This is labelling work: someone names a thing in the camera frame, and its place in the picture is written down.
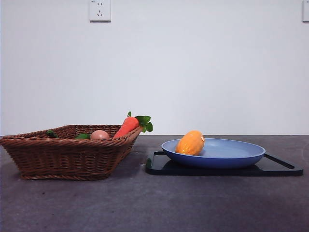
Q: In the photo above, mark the blue round plate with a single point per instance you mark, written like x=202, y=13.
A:
x=229, y=154

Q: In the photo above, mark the brown wicker basket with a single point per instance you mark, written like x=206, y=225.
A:
x=60, y=157

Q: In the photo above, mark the orange carrot with green leaves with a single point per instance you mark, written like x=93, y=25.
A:
x=126, y=126

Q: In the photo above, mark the pinkish brown egg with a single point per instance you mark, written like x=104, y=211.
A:
x=99, y=134

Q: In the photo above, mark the green cucumber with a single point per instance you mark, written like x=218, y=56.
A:
x=50, y=133

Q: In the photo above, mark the black rectangular tray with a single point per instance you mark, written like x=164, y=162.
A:
x=277, y=170

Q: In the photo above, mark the white wall socket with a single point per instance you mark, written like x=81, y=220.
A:
x=100, y=12

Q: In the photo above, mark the white wall plate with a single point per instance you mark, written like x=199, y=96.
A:
x=306, y=12

